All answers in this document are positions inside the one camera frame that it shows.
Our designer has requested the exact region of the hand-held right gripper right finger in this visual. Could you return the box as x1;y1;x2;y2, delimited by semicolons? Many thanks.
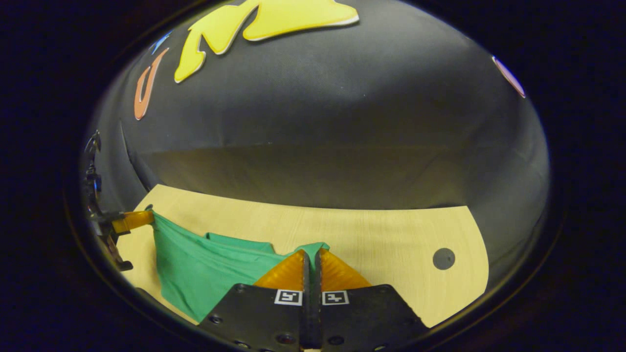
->
313;248;431;352

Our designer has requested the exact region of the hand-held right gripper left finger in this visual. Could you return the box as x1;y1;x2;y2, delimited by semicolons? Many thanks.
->
198;249;312;352

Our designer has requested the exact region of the green T-shirt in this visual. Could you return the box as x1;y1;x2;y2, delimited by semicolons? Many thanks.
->
152;210;331;323

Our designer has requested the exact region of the black backdrop cloth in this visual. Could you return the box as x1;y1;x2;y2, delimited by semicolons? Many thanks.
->
81;0;551;289

